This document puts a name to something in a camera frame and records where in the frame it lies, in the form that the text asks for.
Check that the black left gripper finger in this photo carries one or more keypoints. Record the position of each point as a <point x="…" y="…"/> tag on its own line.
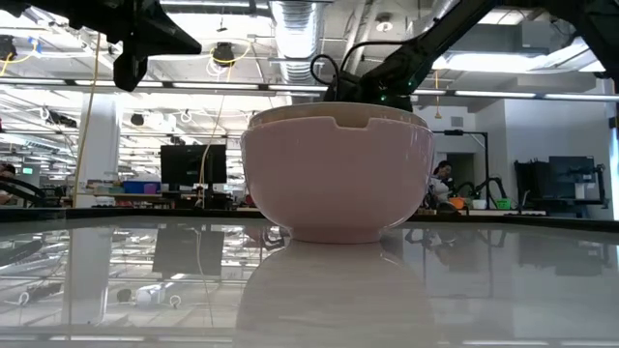
<point x="171" y="41"/>

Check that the cream ceramic bowl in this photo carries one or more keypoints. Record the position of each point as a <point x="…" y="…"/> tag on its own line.
<point x="314" y="112"/>

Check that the black background robot arm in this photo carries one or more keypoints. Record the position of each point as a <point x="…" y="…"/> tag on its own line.
<point x="483" y="186"/>

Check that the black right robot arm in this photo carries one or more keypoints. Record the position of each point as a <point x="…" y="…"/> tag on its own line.
<point x="483" y="29"/>

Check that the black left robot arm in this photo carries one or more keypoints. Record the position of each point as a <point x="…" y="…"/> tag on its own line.
<point x="38" y="7"/>

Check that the large pink ceramic bowl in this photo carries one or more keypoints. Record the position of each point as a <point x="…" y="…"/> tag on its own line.
<point x="338" y="179"/>

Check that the white structural column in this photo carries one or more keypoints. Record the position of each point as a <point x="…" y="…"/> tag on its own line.
<point x="99" y="150"/>

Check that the person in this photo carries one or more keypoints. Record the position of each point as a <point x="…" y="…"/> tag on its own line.
<point x="441" y="183"/>
<point x="6" y="181"/>

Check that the black computer monitor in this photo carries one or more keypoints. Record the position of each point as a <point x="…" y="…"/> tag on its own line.
<point x="193" y="164"/>

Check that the orange container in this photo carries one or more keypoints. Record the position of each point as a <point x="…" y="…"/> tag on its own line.
<point x="456" y="203"/>

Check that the blue storage bin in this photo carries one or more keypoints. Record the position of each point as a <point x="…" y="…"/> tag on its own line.
<point x="140" y="187"/>

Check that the white cup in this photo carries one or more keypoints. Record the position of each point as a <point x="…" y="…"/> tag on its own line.
<point x="479" y="204"/>

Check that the green basket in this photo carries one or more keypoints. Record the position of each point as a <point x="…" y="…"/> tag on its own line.
<point x="503" y="203"/>

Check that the black monitor workstation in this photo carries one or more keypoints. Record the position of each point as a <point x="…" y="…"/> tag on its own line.
<point x="561" y="181"/>

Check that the black ceiling camera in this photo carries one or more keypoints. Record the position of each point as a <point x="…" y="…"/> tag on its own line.
<point x="223" y="53"/>

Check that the silver ventilation duct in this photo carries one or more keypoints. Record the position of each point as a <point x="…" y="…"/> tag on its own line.
<point x="296" y="41"/>

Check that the black metal stand frame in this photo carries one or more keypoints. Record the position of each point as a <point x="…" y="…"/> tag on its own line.
<point x="476" y="145"/>

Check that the black table edge frame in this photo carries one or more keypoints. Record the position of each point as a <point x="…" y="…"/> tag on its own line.
<point x="145" y="213"/>

